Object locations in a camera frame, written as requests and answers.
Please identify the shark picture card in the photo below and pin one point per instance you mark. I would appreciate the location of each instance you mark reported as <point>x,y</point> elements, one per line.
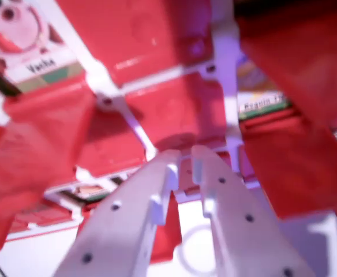
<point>258,95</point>

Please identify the red board flap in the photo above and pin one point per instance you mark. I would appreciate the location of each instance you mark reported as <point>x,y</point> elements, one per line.
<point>177,112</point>
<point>134,31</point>

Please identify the cow picture card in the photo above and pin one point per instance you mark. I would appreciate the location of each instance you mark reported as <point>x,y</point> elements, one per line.
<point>27,43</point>

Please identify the red and white game board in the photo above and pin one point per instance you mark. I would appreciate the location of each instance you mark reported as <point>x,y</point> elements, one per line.
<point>56,130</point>

